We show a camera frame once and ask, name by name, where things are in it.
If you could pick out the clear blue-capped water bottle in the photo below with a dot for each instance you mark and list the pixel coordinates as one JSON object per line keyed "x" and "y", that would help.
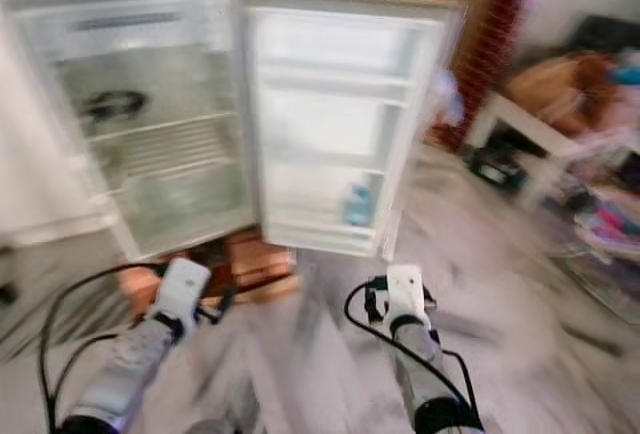
{"x": 358, "y": 206}

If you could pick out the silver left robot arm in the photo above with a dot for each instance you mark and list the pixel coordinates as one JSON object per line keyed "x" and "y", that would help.
{"x": 130, "y": 374}

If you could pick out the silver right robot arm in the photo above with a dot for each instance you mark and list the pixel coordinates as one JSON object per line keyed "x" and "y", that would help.
{"x": 435, "y": 379}

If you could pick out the white slatted fridge shelf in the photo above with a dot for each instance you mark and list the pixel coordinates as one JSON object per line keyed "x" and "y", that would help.
{"x": 175, "y": 154}

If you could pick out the glass fridge shelf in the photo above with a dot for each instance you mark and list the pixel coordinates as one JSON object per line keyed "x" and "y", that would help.
{"x": 175, "y": 126}

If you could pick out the white fridge cabinet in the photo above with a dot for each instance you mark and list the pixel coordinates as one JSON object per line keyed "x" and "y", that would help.
{"x": 28, "y": 104}

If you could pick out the clear crisper drawer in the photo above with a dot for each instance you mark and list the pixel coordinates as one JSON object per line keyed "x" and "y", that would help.
{"x": 185, "y": 199}

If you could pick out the black box device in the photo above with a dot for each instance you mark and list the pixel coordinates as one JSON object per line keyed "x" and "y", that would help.
{"x": 500, "y": 164}

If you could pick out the steel bowl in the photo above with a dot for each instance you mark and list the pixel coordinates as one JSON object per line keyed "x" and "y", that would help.
{"x": 117, "y": 106}

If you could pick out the white low table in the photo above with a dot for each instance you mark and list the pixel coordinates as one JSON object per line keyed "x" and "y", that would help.
{"x": 535, "y": 126}

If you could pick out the pink cloth pile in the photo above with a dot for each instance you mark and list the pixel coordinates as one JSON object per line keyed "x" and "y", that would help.
{"x": 605, "y": 229}

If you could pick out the brown bag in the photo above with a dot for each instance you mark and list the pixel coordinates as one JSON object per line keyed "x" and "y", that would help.
{"x": 555, "y": 89}

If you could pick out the red patterned curtain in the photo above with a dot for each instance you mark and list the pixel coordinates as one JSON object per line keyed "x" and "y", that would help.
{"x": 490, "y": 44}

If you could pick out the white freezer compartment flap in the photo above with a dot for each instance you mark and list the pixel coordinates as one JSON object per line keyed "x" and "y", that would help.
{"x": 130, "y": 34}

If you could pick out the black bag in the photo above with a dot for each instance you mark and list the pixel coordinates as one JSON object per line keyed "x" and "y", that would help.
{"x": 608, "y": 34}

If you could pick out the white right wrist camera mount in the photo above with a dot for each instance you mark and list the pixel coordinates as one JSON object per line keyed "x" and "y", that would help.
{"x": 407, "y": 292}

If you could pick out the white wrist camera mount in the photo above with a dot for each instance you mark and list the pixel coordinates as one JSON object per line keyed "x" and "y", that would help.
{"x": 407, "y": 292}
{"x": 183, "y": 286}

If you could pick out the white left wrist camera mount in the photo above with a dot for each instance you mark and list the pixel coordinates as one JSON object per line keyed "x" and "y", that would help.
{"x": 183, "y": 286}

